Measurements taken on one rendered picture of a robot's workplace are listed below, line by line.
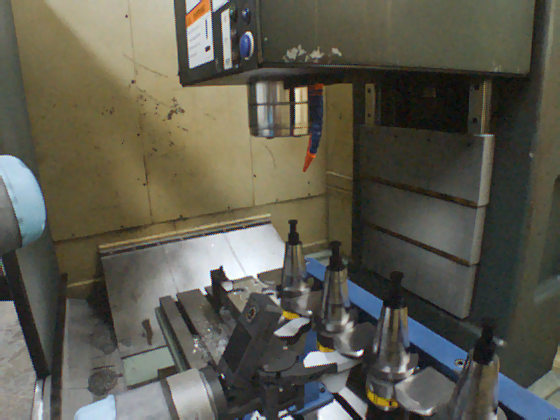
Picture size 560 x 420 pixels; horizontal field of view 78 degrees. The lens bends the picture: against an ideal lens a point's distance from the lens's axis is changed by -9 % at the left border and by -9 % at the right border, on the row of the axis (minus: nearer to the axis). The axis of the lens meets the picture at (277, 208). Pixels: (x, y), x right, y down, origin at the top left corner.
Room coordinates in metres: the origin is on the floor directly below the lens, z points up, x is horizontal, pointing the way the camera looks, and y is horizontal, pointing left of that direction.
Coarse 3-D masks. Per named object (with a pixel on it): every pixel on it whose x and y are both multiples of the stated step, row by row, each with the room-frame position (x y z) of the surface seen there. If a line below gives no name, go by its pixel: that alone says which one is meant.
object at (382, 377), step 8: (368, 344) 0.37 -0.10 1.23; (368, 352) 0.36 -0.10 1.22; (416, 352) 0.35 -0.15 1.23; (368, 360) 0.35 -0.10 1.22; (416, 360) 0.34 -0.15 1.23; (368, 368) 0.35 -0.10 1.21; (376, 368) 0.33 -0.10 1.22; (384, 368) 0.33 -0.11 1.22; (392, 368) 0.33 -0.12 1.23; (400, 368) 0.33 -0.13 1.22; (408, 368) 0.33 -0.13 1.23; (416, 368) 0.33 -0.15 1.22; (376, 376) 0.33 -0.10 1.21; (384, 376) 0.32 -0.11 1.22; (392, 376) 0.32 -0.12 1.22; (400, 376) 0.32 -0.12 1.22; (408, 376) 0.32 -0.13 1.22; (376, 384) 0.33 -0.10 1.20; (384, 384) 0.32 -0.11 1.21
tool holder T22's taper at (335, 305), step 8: (328, 272) 0.44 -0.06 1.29; (336, 272) 0.44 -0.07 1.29; (344, 272) 0.44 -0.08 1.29; (328, 280) 0.44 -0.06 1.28; (336, 280) 0.44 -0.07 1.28; (344, 280) 0.44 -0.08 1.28; (328, 288) 0.44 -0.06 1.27; (336, 288) 0.43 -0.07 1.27; (344, 288) 0.44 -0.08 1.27; (328, 296) 0.44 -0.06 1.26; (336, 296) 0.43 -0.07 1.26; (344, 296) 0.43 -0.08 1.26; (320, 304) 0.45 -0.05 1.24; (328, 304) 0.43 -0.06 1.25; (336, 304) 0.43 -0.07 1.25; (344, 304) 0.43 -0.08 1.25; (320, 312) 0.44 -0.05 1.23; (328, 312) 0.43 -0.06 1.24; (336, 312) 0.43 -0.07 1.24; (344, 312) 0.43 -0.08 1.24; (336, 320) 0.43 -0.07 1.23
